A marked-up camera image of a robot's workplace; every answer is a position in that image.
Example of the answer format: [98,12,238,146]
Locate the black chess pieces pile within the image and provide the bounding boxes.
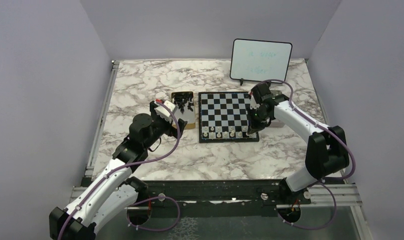
[171,91,194,113]

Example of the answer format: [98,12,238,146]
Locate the yellow tin tray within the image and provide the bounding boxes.
[171,91,196,130]

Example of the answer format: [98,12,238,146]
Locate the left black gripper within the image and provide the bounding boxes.
[144,103,187,150]

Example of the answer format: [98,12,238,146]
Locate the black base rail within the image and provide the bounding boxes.
[81,178,361,220]

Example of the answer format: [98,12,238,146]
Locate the lilac tin tray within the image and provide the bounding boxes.
[269,120,285,128]

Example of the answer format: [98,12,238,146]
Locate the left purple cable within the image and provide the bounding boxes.
[57,99,183,240]

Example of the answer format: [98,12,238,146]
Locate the black white chessboard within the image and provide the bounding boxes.
[198,91,259,144]

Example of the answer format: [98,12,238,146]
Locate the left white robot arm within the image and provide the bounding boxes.
[49,99,187,240]

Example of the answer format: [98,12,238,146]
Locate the small whiteboard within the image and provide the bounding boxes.
[229,38,293,82]

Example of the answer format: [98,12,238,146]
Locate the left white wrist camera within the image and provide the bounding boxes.
[155,99,177,124]

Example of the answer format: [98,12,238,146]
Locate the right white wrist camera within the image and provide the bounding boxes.
[249,94,260,110]

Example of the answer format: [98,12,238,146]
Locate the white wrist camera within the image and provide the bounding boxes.
[155,99,177,124]
[249,94,260,110]

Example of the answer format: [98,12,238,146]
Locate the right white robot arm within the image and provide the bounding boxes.
[247,81,350,204]

